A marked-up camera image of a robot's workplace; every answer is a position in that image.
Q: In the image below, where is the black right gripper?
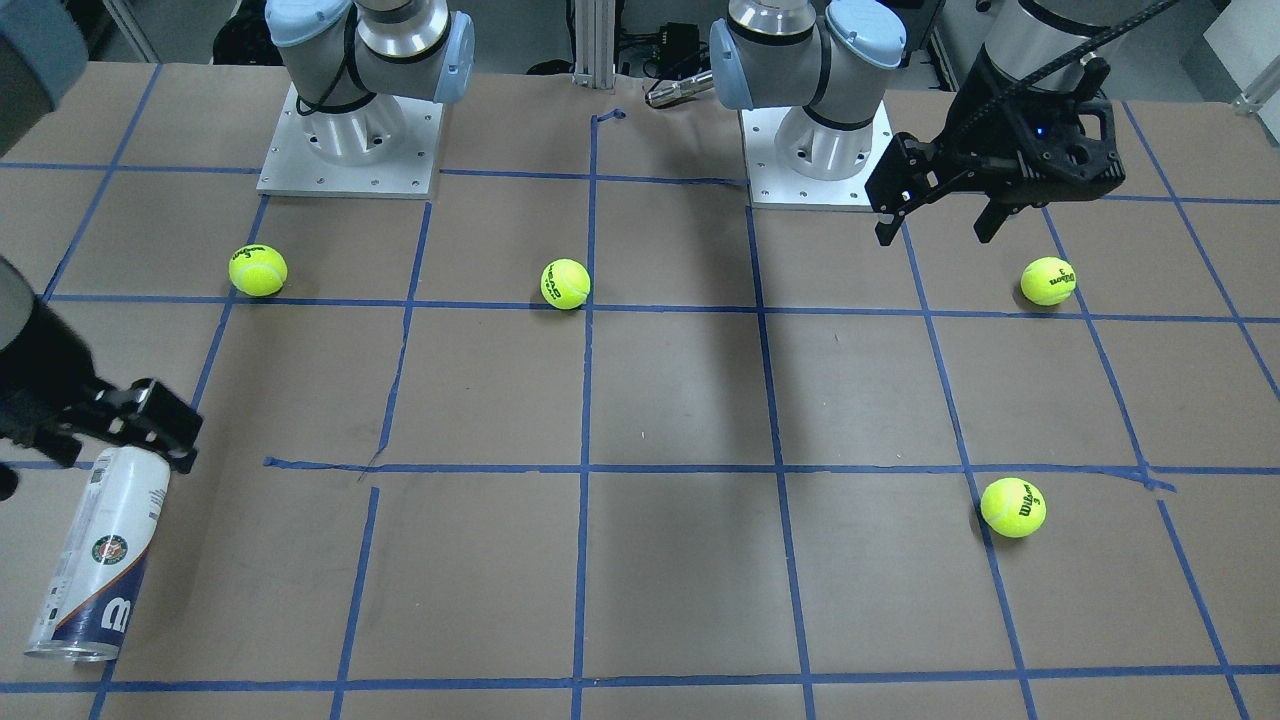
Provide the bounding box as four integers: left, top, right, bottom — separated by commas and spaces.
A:
1, 260, 204, 475

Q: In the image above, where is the white blue tennis ball can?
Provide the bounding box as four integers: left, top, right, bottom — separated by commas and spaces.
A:
24, 447, 172, 662

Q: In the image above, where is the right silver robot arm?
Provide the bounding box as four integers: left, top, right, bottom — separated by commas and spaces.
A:
1, 1, 475, 473

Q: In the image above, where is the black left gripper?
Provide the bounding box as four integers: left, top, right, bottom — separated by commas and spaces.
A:
867, 50, 1126, 247

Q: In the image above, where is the yellow tennis ball far side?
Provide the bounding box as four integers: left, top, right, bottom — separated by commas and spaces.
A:
228, 243, 288, 297

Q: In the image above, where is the yellow Head tennis ball centre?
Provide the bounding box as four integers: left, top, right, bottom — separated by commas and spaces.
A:
539, 258, 591, 310

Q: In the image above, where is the yellow Wilson ball near side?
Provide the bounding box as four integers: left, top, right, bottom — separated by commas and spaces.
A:
979, 477, 1047, 539

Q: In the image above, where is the silver cylindrical tool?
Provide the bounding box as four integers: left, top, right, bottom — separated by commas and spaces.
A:
644, 70, 714, 109

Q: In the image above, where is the aluminium frame post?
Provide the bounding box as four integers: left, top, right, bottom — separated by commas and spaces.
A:
570, 0, 618, 92

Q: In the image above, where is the yellow Wilson ball far side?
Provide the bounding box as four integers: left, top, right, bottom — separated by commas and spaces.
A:
1019, 256, 1076, 307

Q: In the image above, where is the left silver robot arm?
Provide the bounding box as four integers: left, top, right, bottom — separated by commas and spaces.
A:
709, 1, 1137, 246

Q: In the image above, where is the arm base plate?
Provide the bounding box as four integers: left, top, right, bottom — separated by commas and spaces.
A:
739, 102, 892, 213
257, 87, 445, 201

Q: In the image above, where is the yellow wilson ball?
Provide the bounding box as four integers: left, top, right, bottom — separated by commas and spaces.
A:
979, 477, 1047, 539
1019, 256, 1076, 307

